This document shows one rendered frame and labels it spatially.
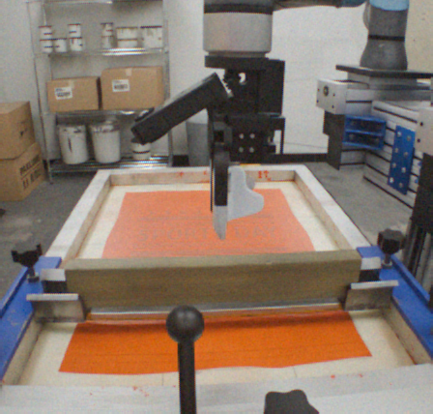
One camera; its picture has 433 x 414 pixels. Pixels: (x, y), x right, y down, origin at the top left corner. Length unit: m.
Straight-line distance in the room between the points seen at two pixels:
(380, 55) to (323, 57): 3.06
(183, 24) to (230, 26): 3.72
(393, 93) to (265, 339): 0.94
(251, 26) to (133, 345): 0.42
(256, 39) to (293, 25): 3.83
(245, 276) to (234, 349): 0.10
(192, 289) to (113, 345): 0.13
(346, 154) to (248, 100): 0.85
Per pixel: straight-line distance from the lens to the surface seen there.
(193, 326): 0.27
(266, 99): 0.44
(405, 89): 1.35
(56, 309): 0.58
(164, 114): 0.43
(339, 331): 0.60
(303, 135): 4.42
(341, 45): 4.41
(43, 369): 0.56
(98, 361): 0.55
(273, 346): 0.56
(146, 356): 0.55
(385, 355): 0.58
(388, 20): 1.30
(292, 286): 0.56
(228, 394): 0.45
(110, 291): 0.55
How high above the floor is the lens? 1.34
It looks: 24 degrees down
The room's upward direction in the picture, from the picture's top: straight up
